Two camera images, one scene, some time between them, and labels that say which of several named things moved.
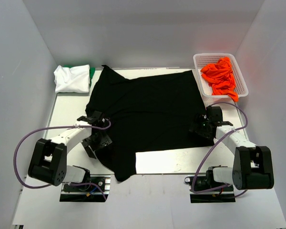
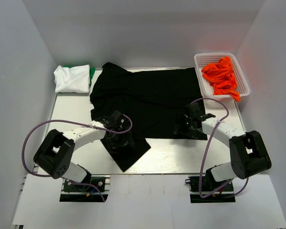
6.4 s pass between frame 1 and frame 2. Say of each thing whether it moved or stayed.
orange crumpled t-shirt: stayed
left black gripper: moved
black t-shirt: moved
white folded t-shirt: stayed
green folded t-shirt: stayed
